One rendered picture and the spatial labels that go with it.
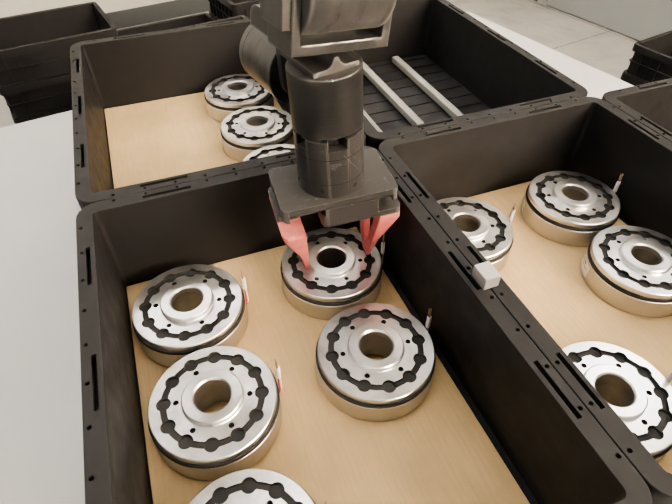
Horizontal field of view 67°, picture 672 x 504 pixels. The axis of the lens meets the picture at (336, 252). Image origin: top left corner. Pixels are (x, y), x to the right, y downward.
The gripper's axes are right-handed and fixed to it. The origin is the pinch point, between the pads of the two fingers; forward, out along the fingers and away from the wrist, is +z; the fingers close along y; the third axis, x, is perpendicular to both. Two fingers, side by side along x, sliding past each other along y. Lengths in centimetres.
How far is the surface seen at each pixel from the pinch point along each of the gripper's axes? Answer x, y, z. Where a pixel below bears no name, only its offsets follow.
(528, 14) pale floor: -267, -207, 96
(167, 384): 9.7, 17.3, 0.6
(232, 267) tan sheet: -4.9, 10.4, 3.7
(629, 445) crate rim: 26.7, -10.8, -5.3
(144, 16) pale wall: -321, 37, 80
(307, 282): 2.1, 3.6, 1.0
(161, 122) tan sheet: -38.4, 16.4, 3.3
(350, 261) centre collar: 1.2, -1.1, 0.5
